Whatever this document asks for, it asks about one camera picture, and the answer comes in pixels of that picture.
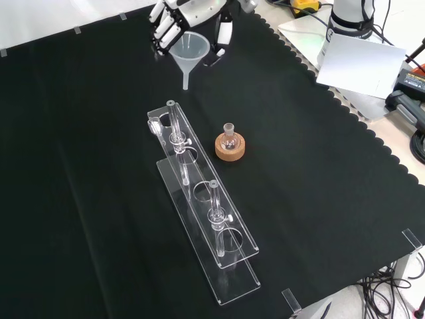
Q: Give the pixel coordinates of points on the yellow stop button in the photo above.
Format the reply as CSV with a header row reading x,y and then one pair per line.
x,y
303,5

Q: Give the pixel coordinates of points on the black tripod leg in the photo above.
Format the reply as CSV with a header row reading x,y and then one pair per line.
x,y
416,51

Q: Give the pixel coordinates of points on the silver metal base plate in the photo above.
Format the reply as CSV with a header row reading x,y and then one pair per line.
x,y
299,33

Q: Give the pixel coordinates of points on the clear acrylic funnel stand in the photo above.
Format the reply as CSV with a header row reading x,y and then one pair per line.
x,y
206,212

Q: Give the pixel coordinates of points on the clear tape strip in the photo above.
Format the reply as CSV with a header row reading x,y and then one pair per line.
x,y
3,53
122,16
77,30

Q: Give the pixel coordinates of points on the small glass round-bottom flask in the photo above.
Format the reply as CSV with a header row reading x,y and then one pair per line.
x,y
229,141

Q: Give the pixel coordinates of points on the clear plastic funnel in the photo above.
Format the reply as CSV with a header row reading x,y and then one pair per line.
x,y
186,60

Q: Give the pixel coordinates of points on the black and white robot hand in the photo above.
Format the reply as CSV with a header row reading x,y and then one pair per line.
x,y
196,13

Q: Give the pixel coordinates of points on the black and orange power unit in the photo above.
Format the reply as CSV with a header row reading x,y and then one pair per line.
x,y
410,86

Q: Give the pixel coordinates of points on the black cloth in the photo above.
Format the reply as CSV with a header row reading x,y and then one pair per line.
x,y
99,166

